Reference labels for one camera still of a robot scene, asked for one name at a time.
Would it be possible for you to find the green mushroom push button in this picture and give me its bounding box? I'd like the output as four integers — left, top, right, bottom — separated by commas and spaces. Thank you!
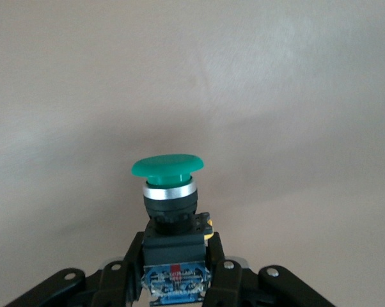
130, 153, 214, 305

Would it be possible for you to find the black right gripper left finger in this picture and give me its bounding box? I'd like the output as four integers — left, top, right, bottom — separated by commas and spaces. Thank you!
91, 232, 145, 307

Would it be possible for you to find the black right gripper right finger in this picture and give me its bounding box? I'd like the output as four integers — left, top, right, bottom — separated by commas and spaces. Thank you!
202, 232, 244, 307

